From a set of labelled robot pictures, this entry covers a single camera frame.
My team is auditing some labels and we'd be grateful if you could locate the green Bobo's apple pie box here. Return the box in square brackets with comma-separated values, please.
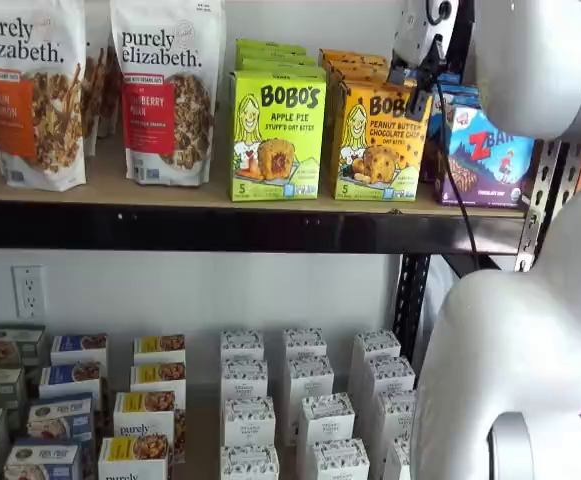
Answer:
[234, 39, 307, 54]
[235, 48, 316, 64]
[228, 70, 328, 203]
[234, 58, 317, 76]

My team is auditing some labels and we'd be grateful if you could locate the blue-label granola box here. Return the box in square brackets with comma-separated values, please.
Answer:
[50, 333, 109, 366]
[38, 362, 104, 401]
[3, 439, 84, 480]
[26, 397, 95, 444]

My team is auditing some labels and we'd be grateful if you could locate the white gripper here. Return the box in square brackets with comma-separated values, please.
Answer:
[387, 0, 459, 132]

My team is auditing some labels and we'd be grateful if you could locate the granola bag red label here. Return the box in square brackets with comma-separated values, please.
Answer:
[109, 0, 228, 187]

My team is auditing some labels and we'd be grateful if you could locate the granola bag orange label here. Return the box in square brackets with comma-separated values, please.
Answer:
[0, 0, 89, 192]

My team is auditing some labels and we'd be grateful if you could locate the black diagonal shelf brace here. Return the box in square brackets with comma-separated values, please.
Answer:
[442, 253, 501, 274]

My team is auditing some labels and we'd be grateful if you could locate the white wall outlet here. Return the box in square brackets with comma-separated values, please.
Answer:
[12, 265, 49, 319]

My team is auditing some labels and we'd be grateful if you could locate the yellow-label granola box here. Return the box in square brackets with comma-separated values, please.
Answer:
[113, 391, 187, 464]
[98, 435, 171, 480]
[133, 334, 187, 366]
[129, 362, 187, 396]

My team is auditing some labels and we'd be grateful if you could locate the white plastic sheet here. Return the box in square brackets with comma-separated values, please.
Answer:
[422, 254, 471, 341]

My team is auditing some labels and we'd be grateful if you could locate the white patterned pantry box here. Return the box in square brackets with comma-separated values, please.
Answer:
[377, 389, 416, 441]
[353, 329, 402, 361]
[312, 438, 370, 480]
[387, 437, 412, 480]
[222, 397, 276, 448]
[219, 328, 265, 361]
[220, 358, 269, 401]
[219, 444, 280, 480]
[283, 327, 328, 359]
[287, 355, 335, 401]
[364, 357, 416, 396]
[298, 393, 356, 446]

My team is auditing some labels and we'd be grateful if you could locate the black shelf beam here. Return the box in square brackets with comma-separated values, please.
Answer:
[0, 199, 526, 256]

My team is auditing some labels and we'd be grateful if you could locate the white granola bag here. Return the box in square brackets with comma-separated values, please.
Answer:
[83, 39, 124, 157]

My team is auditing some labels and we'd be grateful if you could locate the orange Bobo's peanut butter box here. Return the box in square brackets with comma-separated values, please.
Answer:
[318, 48, 389, 62]
[333, 79, 434, 203]
[325, 58, 391, 72]
[330, 67, 396, 87]

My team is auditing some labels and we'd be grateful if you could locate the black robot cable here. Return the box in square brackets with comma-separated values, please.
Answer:
[422, 0, 484, 274]

